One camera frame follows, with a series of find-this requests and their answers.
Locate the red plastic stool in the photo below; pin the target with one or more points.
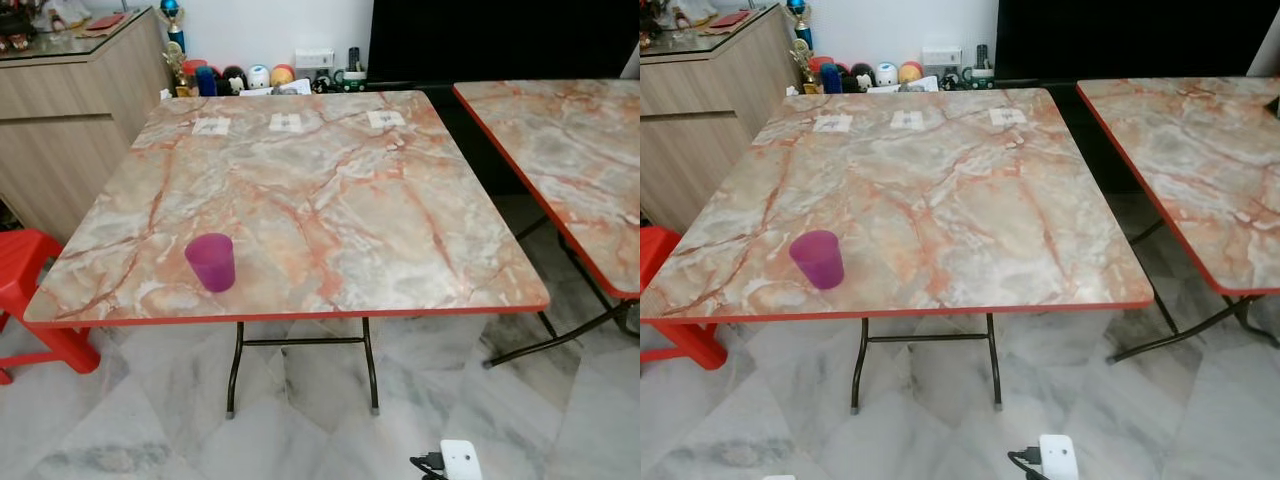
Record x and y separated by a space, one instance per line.
25 265
658 260

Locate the marble pattern folding table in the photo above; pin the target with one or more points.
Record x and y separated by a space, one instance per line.
570 160
1200 170
940 210
320 210

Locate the light wooden cabinet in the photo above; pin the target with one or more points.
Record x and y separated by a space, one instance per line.
700 130
70 130

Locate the purple plastic cup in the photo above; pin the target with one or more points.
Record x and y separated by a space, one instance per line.
820 262
212 265

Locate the white square table sticker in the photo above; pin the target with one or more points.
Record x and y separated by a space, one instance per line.
287 122
386 119
211 126
1007 117
908 120
834 123

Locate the small gold trophy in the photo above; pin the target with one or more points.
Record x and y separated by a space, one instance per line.
178 72
804 68

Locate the red flat tray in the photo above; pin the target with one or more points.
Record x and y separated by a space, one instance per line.
728 18
105 20

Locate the black television screen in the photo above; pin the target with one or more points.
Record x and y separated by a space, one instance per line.
500 40
1130 40

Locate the red round container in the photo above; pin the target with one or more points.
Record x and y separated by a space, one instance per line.
193 68
819 65

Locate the black round figurine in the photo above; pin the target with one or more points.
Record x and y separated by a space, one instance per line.
234 81
860 78

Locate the blue trophy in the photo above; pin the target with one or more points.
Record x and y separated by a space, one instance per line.
172 18
798 16

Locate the white round figurine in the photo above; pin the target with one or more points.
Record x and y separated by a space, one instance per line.
886 74
259 77

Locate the orange round figurine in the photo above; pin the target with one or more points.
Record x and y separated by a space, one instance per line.
910 72
283 75

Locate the white wall power outlet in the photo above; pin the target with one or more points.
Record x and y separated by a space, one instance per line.
942 56
315 58

